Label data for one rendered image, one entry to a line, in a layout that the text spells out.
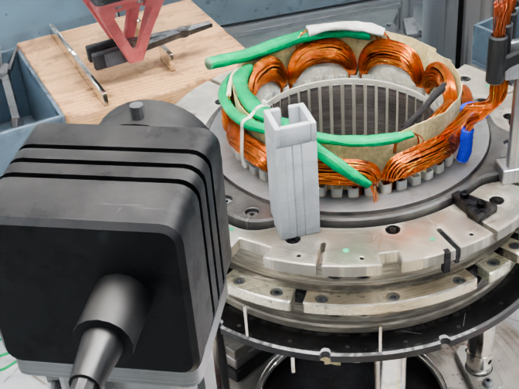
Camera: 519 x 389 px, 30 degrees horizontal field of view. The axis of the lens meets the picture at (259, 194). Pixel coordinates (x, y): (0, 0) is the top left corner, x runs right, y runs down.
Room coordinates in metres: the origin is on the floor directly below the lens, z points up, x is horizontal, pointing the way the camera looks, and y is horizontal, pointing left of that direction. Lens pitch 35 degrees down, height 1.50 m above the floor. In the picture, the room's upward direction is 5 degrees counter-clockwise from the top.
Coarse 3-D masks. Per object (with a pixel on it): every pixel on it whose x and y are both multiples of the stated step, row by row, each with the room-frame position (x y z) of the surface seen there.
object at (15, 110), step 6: (6, 78) 0.90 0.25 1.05; (6, 84) 0.89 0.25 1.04; (6, 90) 0.89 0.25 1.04; (12, 90) 0.89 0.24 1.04; (6, 96) 0.88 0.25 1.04; (12, 96) 0.88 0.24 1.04; (12, 102) 0.87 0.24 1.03; (12, 108) 0.87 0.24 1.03; (18, 108) 0.87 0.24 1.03; (12, 114) 0.86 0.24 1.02; (18, 114) 0.86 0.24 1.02
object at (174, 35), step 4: (168, 32) 0.86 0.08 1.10; (172, 32) 0.86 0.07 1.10; (176, 32) 0.86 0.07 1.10; (180, 32) 0.86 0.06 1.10; (160, 36) 0.86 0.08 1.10; (164, 36) 0.86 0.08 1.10; (168, 36) 0.85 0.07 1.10; (172, 36) 0.86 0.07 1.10; (176, 36) 0.86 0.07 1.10; (180, 36) 0.86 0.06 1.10; (152, 40) 0.85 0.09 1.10; (156, 40) 0.85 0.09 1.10; (160, 40) 0.85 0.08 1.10; (164, 40) 0.85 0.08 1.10; (168, 40) 0.85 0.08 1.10; (172, 40) 0.86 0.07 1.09; (148, 44) 0.84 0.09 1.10; (152, 44) 0.85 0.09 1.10; (156, 44) 0.85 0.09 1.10; (160, 44) 0.85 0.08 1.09; (148, 48) 0.84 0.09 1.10; (152, 48) 0.84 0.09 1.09
